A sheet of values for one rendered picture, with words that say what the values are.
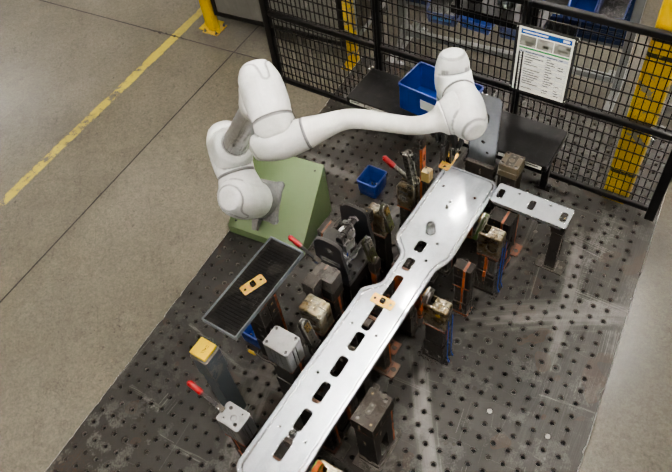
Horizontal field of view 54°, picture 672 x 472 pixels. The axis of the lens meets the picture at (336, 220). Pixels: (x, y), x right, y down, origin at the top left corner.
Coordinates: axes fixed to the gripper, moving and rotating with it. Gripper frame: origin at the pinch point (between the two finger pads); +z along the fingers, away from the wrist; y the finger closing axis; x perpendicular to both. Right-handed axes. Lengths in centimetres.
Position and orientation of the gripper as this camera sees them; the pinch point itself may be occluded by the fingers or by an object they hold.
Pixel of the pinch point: (448, 152)
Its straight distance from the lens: 227.9
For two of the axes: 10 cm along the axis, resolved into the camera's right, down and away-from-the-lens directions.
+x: 5.4, -6.9, 4.8
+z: 1.0, 6.2, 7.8
